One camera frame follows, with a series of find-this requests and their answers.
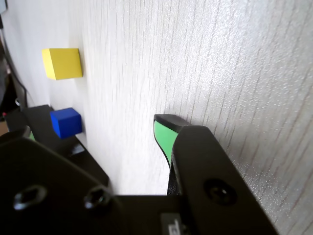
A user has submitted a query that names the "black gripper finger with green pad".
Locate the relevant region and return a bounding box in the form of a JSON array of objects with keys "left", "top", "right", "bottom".
[
  {"left": 0, "top": 126, "right": 38, "bottom": 145},
  {"left": 153, "top": 114, "right": 280, "bottom": 235}
]

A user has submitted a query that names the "blue wooden cube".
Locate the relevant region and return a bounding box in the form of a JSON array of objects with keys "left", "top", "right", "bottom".
[{"left": 49, "top": 107, "right": 82, "bottom": 140}]

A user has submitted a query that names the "yellow wooden cube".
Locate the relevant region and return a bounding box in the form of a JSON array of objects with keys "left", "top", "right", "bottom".
[{"left": 41, "top": 47, "right": 83, "bottom": 81}]

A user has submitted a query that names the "black cable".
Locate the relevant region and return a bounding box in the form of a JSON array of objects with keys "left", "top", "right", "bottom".
[{"left": 0, "top": 14, "right": 28, "bottom": 108}]

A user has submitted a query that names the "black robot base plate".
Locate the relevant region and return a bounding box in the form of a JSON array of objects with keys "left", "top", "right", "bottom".
[{"left": 6, "top": 104, "right": 111, "bottom": 195}]

